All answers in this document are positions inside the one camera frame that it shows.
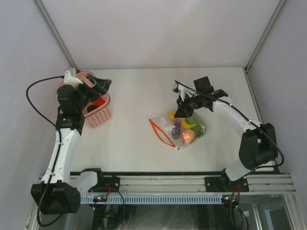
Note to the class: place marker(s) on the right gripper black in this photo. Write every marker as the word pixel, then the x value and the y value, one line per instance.
pixel 183 110

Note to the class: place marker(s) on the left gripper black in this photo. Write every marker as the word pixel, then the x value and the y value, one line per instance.
pixel 101 87

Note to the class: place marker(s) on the orange fake fruit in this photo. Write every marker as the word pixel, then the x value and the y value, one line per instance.
pixel 171 115

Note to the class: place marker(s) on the yellow fake chili pepper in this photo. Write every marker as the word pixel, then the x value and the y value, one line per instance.
pixel 186 125

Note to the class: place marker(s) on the red orange fake pepper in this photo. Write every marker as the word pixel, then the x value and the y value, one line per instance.
pixel 99 102

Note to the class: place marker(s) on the purple fake eggplant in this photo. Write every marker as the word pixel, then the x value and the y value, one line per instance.
pixel 176 130

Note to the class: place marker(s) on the clear zip top bag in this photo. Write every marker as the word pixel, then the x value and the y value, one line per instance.
pixel 162 128

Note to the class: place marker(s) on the orange fake peach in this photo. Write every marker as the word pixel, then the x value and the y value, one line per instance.
pixel 188 136

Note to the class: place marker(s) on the green fake lettuce leaf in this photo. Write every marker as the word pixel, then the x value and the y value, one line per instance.
pixel 199 127

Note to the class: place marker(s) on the dark purple fake fruit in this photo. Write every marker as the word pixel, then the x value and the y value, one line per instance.
pixel 91 108

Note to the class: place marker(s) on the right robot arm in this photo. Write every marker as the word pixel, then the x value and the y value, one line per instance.
pixel 258 144

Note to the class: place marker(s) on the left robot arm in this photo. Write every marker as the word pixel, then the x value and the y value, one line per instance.
pixel 56 194

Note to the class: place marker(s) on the pink plastic basket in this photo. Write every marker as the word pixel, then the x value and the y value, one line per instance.
pixel 83 98

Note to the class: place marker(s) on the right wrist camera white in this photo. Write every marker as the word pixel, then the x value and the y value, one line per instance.
pixel 180 89

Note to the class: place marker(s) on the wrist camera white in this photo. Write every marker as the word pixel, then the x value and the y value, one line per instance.
pixel 71 79
pixel 180 89

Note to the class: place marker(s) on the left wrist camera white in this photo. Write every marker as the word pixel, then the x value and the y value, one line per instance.
pixel 71 79

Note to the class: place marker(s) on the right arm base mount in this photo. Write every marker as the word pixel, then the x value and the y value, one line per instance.
pixel 222 183

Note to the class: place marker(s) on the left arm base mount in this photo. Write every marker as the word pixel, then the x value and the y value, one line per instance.
pixel 107 184

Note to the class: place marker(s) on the slotted cable duct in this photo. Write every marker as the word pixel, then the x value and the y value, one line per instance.
pixel 116 199

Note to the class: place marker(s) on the aluminium rail frame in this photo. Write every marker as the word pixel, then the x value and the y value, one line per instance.
pixel 257 184

